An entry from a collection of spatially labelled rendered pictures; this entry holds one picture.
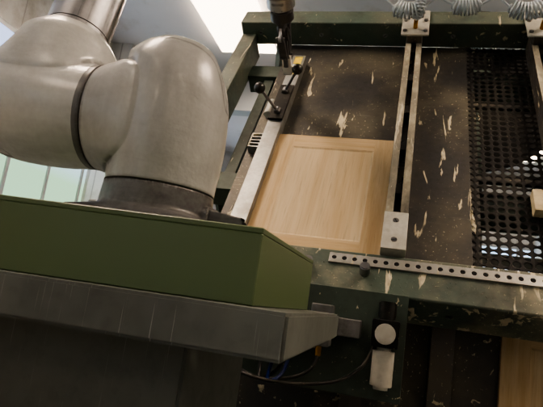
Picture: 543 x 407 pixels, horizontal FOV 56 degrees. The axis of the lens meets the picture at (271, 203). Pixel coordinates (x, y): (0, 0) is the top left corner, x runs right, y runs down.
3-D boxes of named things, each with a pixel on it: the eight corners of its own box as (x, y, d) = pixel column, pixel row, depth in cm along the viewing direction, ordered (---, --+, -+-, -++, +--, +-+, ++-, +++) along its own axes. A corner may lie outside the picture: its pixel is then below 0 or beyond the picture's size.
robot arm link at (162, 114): (199, 185, 63) (229, 21, 67) (63, 167, 66) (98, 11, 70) (226, 207, 79) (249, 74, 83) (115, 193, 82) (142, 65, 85)
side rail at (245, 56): (148, 250, 153) (136, 226, 145) (246, 56, 225) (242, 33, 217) (166, 253, 151) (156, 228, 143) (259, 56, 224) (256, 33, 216)
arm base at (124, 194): (220, 232, 60) (228, 186, 61) (54, 211, 65) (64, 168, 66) (258, 249, 77) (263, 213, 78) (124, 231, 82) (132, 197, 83)
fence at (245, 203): (224, 247, 142) (220, 238, 139) (294, 64, 205) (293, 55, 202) (241, 249, 141) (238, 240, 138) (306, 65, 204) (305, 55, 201)
